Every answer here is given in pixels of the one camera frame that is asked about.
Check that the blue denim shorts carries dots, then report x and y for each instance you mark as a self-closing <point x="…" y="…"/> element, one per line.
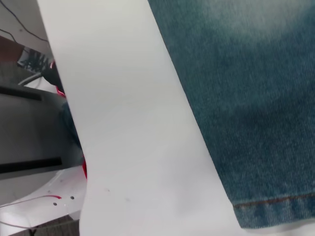
<point x="246" y="98"/>

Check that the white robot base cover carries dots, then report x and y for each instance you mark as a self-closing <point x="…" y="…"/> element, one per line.
<point x="69" y="183"/>

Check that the black red-edged object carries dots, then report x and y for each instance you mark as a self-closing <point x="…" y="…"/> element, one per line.
<point x="53" y="76"/>

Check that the brown box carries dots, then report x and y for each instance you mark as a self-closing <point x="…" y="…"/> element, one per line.
<point x="9" y="51"/>

